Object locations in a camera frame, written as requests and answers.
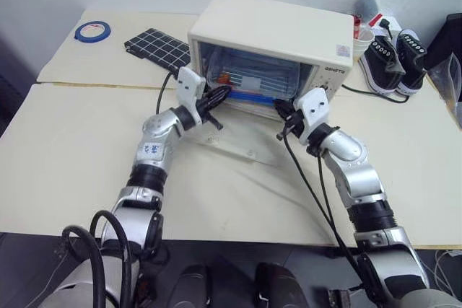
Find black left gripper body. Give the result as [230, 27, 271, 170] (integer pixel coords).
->
[196, 89, 214, 123]

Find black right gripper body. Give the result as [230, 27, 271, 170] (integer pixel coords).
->
[284, 108, 305, 138]

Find clear plastic food container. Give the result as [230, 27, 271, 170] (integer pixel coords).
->
[204, 48, 302, 104]

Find glass toaster oven door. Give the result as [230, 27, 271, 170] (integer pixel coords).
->
[187, 104, 287, 165]

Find cream toaster oven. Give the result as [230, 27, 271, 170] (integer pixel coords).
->
[187, 0, 355, 122]

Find black grid panel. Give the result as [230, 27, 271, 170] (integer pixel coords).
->
[123, 27, 191, 71]

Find black canvas sneaker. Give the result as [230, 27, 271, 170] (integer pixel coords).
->
[394, 29, 429, 94]
[358, 35, 406, 95]

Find white paper cup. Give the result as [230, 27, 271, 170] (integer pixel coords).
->
[351, 27, 376, 61]

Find blue tape roll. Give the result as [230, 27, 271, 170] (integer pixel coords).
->
[74, 20, 113, 43]

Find grey plush toy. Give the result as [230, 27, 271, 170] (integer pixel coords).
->
[354, 0, 383, 25]

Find white box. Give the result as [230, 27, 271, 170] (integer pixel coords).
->
[371, 14, 402, 36]

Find dark rounded shape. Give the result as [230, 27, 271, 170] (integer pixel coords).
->
[254, 261, 311, 308]
[166, 263, 212, 308]

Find clear plastic bag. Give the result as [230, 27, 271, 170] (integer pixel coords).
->
[428, 52, 462, 127]

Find black case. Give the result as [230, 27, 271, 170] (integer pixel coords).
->
[422, 13, 462, 71]

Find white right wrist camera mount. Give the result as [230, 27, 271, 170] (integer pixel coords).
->
[292, 87, 331, 146]

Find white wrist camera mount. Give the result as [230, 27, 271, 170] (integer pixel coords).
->
[175, 66, 206, 126]
[292, 87, 331, 146]

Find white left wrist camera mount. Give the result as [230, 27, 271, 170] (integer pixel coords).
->
[175, 66, 206, 126]

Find black panel cable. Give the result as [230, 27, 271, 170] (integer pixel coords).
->
[155, 67, 182, 115]

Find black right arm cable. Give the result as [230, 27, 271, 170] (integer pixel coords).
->
[283, 133, 365, 280]

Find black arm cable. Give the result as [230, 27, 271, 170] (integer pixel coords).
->
[61, 209, 133, 308]
[283, 133, 365, 280]

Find black oven power cord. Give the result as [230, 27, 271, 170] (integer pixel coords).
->
[341, 83, 411, 105]

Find small dark bracket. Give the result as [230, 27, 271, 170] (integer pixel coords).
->
[326, 287, 354, 308]

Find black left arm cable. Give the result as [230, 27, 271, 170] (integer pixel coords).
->
[61, 209, 133, 308]

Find white thin cables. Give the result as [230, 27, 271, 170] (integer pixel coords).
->
[431, 248, 462, 291]

